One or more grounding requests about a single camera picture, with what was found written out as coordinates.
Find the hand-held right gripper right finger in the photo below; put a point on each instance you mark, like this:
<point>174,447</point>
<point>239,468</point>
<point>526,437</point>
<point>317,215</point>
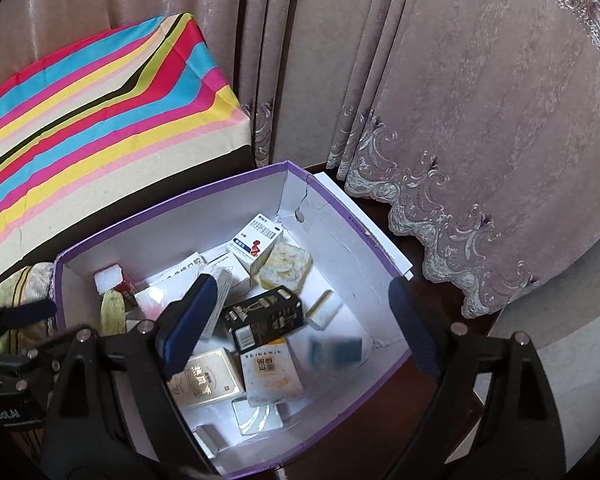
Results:
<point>410,325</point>

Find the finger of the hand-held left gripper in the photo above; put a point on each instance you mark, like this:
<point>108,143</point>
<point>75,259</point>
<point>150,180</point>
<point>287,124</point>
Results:
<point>30,309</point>
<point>40,357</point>

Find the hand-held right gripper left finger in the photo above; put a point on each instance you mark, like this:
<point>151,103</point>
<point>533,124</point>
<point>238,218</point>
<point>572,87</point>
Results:
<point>190,320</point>

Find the plain white box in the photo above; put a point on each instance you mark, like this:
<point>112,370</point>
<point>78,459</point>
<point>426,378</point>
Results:
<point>222,285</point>

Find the white box with black print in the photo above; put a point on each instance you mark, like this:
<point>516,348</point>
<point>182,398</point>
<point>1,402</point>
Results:
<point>180,267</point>

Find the beige box with line drawing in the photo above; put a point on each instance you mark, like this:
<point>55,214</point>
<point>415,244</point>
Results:
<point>210,377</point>

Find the silver and blue box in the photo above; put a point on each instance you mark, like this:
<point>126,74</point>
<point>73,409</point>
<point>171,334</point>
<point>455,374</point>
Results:
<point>337,351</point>

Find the green oval scouring pad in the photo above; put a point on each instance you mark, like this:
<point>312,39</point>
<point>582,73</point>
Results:
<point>112,312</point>

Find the red box with foam top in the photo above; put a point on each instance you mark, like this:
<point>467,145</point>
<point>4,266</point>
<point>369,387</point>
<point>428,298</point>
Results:
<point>107,282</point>

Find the white and gold box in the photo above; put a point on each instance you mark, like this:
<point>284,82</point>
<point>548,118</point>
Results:
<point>270,375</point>

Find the white red blue medicine box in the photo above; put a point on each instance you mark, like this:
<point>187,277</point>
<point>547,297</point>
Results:
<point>255,242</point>

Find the purple cardboard box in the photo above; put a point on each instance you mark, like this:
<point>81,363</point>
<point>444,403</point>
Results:
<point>330,260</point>

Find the yellow sponge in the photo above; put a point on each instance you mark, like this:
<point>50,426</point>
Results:
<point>287,265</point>

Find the small white box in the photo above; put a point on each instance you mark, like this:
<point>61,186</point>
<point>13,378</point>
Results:
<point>206,440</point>

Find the beige striped towel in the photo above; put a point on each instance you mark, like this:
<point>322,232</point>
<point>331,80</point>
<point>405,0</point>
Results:
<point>27,282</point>

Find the colourful striped cloth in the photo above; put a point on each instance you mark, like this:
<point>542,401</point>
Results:
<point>105,125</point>

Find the pink embroidered curtain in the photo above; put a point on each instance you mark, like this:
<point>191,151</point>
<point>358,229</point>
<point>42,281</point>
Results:
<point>480,110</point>

